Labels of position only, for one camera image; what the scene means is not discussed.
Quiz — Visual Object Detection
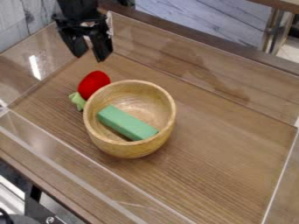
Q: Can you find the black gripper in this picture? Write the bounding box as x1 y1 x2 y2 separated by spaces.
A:
52 0 113 62

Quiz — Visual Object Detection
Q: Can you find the red plush fruit green leaf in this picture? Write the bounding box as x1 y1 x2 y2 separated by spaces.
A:
69 71 111 111

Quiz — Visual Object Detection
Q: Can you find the wooden bowl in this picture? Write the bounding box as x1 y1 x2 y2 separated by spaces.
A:
83 80 176 158

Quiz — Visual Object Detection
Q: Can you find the green rectangular block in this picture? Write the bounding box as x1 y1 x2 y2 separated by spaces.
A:
97 105 159 141

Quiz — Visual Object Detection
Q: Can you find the metal table leg background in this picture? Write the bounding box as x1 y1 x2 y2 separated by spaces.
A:
261 9 295 55

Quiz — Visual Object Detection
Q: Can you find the clear acrylic corner bracket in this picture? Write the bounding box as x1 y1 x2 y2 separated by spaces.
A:
107 11 113 38

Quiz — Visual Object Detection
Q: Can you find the black table frame bracket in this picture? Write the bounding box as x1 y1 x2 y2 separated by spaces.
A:
24 185 65 224

